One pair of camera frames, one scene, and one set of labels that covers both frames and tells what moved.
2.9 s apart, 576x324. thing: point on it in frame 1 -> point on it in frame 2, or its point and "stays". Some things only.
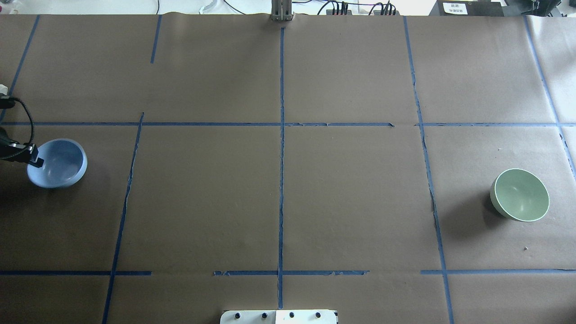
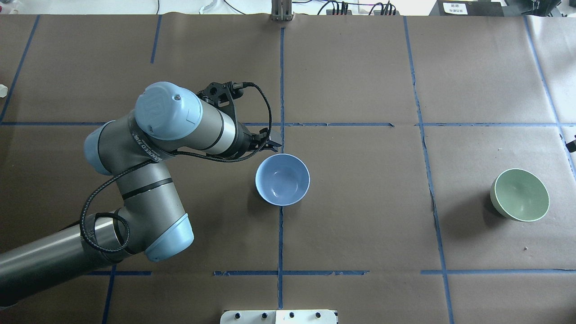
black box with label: (469, 8) stays
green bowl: (519, 195) stays
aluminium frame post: (281, 10) stays
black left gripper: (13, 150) -> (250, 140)
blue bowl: (65, 163) -> (282, 179)
